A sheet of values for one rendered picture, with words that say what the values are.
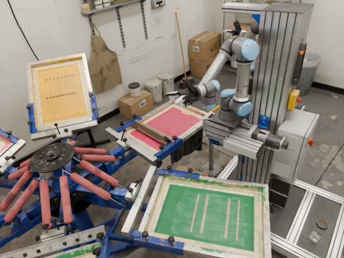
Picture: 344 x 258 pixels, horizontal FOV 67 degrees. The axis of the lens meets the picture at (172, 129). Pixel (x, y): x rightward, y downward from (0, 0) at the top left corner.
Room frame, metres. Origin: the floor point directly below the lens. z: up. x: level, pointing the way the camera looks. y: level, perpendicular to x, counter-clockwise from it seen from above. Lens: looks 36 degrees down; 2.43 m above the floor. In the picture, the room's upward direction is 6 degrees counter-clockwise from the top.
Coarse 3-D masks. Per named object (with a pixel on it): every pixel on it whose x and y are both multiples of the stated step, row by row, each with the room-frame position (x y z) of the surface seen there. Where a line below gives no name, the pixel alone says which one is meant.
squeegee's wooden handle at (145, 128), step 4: (136, 120) 2.07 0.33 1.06; (136, 124) 2.06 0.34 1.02; (140, 124) 2.01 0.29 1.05; (144, 124) 1.99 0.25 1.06; (140, 128) 2.02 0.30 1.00; (144, 128) 1.97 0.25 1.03; (148, 128) 1.92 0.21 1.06; (152, 128) 1.91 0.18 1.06; (148, 132) 1.93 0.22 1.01; (152, 132) 1.88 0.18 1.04; (156, 132) 1.85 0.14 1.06; (156, 136) 1.85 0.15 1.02; (160, 136) 1.80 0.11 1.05; (164, 136) 1.78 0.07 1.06; (160, 140) 1.81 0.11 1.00; (164, 140) 1.78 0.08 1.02
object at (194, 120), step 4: (184, 116) 2.22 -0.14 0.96; (188, 116) 2.21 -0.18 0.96; (192, 116) 2.20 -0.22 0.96; (192, 120) 2.13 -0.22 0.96; (196, 120) 2.12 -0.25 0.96; (200, 120) 2.11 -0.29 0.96; (188, 124) 2.06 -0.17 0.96; (192, 124) 2.06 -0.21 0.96; (184, 128) 2.00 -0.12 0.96; (188, 128) 2.00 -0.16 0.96; (164, 132) 1.98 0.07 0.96; (180, 132) 1.95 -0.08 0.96; (184, 132) 1.95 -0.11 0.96; (172, 136) 1.90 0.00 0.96; (148, 140) 1.88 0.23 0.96; (152, 140) 1.87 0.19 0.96; (156, 140) 1.87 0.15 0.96; (172, 140) 1.84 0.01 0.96; (148, 144) 1.82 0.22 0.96; (152, 144) 1.81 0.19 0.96; (156, 144) 1.81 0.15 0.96; (160, 144) 1.80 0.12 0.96; (156, 148) 1.75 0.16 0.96
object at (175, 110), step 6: (174, 108) 2.40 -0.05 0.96; (162, 114) 2.30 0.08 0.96; (180, 114) 2.26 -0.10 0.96; (150, 120) 2.20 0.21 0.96; (156, 120) 2.19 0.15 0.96; (150, 126) 2.10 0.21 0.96; (156, 126) 2.09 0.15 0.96; (132, 132) 2.03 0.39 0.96; (138, 132) 2.02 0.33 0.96; (138, 138) 1.93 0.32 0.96; (144, 138) 1.92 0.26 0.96
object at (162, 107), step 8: (168, 104) 2.45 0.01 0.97; (176, 104) 2.46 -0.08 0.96; (184, 104) 2.39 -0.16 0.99; (152, 112) 2.30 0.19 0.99; (200, 112) 2.21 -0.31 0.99; (144, 120) 2.21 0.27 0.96; (128, 128) 2.08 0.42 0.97; (192, 128) 1.94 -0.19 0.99; (200, 128) 1.97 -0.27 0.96; (128, 136) 1.93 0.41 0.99; (184, 136) 1.84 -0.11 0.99; (152, 152) 1.67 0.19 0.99
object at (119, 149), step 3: (117, 147) 1.72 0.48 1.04; (120, 147) 1.71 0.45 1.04; (114, 150) 1.68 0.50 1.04; (117, 150) 1.67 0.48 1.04; (120, 150) 1.67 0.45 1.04; (123, 150) 1.69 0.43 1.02; (126, 150) 1.71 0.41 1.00; (108, 153) 1.66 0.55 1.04; (111, 153) 1.65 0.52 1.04; (114, 153) 1.65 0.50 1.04; (117, 153) 1.65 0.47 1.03; (120, 153) 1.67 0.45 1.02; (117, 156) 1.65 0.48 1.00
